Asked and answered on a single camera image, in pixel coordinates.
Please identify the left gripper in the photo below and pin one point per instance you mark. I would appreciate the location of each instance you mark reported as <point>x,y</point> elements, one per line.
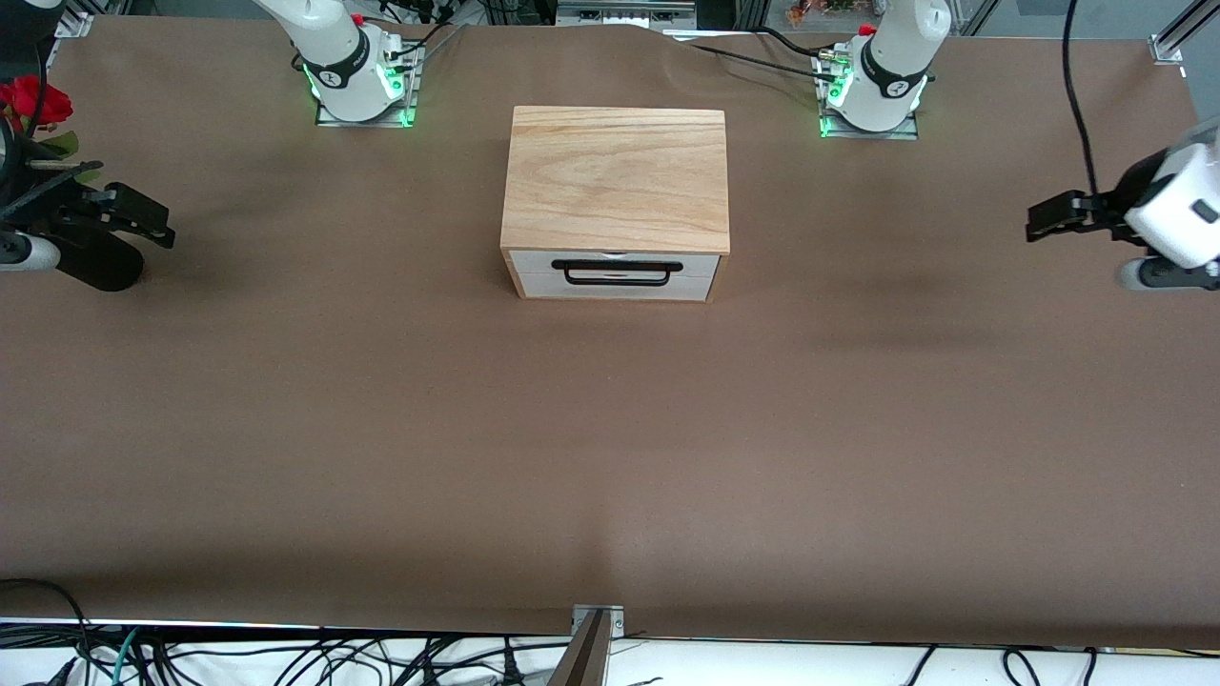
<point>1131,191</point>

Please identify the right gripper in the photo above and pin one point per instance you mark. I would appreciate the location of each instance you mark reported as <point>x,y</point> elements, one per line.
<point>40,211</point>

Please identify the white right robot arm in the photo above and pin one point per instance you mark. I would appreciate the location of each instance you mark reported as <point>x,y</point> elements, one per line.
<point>334,57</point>

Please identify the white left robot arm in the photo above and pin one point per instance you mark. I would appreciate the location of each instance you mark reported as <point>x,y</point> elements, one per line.
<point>886,67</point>

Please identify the light wooden drawer cabinet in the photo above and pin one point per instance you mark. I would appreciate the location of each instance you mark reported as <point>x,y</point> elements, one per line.
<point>615,171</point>

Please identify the red artificial rose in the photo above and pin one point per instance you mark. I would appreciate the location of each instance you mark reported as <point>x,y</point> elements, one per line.
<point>33,100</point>

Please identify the orange background object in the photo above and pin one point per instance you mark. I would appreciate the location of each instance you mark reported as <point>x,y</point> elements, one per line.
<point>820,11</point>

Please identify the grey power strip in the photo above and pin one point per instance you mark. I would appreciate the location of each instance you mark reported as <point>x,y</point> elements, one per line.
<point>624,11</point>

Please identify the brown table cover sheet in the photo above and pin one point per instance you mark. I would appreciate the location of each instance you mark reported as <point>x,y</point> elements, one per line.
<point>610,429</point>

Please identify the aluminium frame profile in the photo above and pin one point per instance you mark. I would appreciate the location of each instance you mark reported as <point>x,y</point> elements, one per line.
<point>74,24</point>
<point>1177,38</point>

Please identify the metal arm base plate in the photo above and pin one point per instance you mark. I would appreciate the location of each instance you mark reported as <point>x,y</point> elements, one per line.
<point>329,120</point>
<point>905,131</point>

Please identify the metal edge bracket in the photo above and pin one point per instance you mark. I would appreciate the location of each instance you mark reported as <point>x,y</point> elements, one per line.
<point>591,657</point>

